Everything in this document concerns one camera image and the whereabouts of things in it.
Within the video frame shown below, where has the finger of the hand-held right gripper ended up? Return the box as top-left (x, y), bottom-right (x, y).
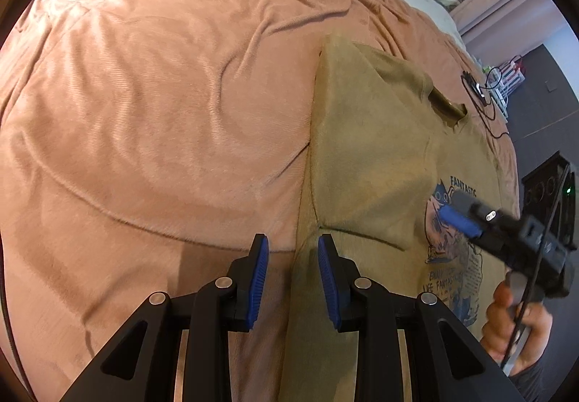
top-left (437, 206), bottom-right (488, 250)
top-left (453, 189), bottom-right (502, 222)

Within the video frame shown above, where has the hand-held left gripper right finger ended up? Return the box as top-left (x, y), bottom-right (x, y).
top-left (317, 234), bottom-right (513, 402)

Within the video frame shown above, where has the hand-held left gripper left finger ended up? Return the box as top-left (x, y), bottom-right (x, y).
top-left (59, 234), bottom-right (271, 402)

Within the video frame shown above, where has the olive printed t-shirt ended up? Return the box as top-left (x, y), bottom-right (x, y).
top-left (274, 34), bottom-right (519, 402)

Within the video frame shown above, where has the person's right hand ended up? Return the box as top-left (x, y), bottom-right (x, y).
top-left (479, 280), bottom-right (554, 370)

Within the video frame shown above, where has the small black electronic device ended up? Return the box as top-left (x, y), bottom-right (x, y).
top-left (460, 73), bottom-right (492, 108)

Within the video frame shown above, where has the white drawer cabinet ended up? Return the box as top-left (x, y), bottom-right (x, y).
top-left (483, 57), bottom-right (526, 123)

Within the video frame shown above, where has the peach plush blanket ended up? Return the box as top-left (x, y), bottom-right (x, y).
top-left (0, 0), bottom-right (522, 402)

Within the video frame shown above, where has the pink curtain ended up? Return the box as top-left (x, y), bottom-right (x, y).
top-left (451, 0), bottom-right (546, 59)

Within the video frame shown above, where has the thin black cable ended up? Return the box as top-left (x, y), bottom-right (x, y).
top-left (460, 62), bottom-right (514, 141)

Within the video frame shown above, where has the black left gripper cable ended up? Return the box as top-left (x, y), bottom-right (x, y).
top-left (0, 264), bottom-right (21, 387)

